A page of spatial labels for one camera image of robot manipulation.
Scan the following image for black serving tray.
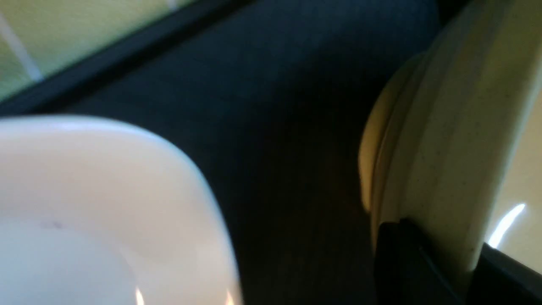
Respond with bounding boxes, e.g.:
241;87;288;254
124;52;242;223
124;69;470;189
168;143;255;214
1;0;468;305

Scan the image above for green checkered tablecloth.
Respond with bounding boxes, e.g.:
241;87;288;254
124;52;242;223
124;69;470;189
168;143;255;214
0;0;191;100

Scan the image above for white square dish front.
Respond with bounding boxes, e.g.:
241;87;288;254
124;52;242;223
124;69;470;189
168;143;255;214
0;115;244;305

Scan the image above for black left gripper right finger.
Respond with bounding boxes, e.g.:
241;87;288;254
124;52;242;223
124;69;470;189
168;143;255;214
466;243;542;305

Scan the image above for tan noodle bowl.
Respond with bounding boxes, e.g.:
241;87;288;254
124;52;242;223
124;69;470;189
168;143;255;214
358;0;542;295

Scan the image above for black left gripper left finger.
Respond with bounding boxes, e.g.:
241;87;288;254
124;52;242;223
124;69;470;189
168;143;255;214
374;219;465;305

